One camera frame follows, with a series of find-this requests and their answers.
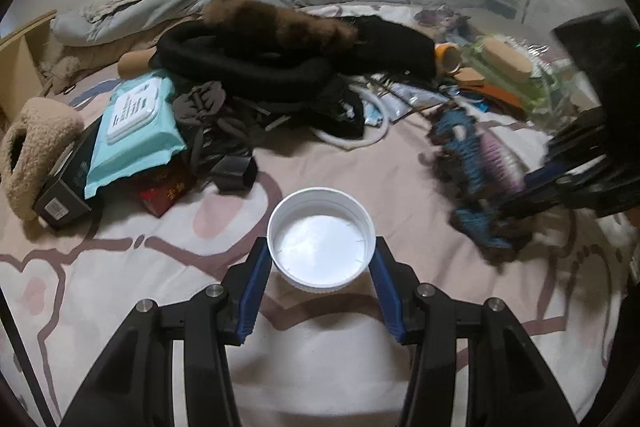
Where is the blue knitted fabric item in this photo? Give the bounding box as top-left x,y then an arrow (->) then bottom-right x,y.
427,103 -> 532,265

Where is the white plastic jar lid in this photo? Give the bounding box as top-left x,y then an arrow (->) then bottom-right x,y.
266,186 -> 376,294

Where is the orange leather case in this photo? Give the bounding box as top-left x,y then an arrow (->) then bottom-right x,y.
471,83 -> 527,120

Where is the cartoon printed bed blanket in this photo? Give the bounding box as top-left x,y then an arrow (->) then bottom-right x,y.
0,3 -> 632,427

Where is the clear plastic storage bin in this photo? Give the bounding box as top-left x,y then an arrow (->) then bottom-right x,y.
418,0 -> 582,132

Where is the tan wooden brush block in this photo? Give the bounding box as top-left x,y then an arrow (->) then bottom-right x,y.
482,37 -> 533,83

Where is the orange tape roll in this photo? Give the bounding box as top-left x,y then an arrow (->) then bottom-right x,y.
434,42 -> 462,76

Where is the red printed box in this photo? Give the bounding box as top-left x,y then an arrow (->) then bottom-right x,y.
134,165 -> 195,218

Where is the black cardboard box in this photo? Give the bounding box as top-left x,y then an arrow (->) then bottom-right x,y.
34,118 -> 102,230

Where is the small black plastic cube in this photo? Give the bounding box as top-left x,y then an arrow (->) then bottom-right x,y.
210,155 -> 258,193

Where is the teal wet wipes pack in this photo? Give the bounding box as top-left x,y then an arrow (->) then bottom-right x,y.
85,70 -> 186,198

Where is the beige fuzzy slipper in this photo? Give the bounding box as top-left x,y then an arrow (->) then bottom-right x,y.
1,98 -> 85,221

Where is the cardboard tube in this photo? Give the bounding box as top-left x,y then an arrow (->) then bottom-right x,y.
117,48 -> 156,80

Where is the wooden bedside shelf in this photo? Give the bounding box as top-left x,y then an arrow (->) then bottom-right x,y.
0,10 -> 56,122

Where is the black jacket with fur trim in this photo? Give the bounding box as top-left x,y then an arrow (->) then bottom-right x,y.
149,0 -> 437,104

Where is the dark grey cloth strap bundle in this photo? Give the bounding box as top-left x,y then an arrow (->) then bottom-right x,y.
171,81 -> 262,172

